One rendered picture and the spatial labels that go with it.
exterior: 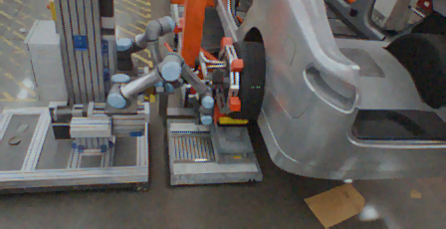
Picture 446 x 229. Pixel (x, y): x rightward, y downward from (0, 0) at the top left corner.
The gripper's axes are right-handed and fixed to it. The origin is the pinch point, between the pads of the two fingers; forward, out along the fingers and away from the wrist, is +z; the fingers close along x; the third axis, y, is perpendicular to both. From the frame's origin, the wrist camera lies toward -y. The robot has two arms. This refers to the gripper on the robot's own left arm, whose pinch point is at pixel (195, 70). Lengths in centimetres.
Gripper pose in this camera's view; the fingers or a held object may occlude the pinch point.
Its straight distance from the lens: 291.5
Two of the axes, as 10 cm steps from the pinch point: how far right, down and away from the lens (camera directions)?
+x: 8.1, 4.5, -3.8
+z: 5.7, -4.3, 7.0
